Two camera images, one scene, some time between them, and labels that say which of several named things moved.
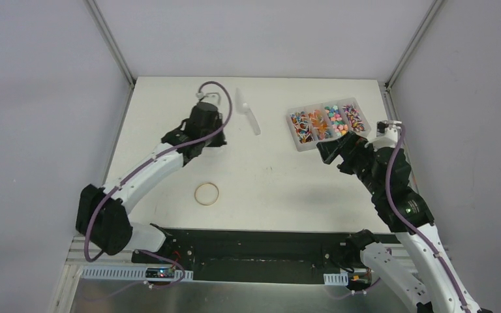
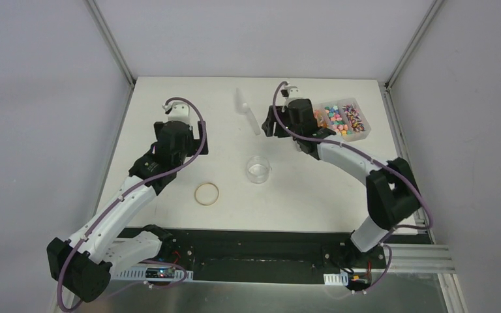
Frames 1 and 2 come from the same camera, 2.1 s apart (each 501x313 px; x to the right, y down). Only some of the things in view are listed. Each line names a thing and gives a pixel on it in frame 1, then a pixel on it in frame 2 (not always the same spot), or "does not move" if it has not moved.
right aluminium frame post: [413, 43] does not move
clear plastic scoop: [244, 108] does not move
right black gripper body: [358, 161] -> [284, 117]
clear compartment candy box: [311, 124] does not move
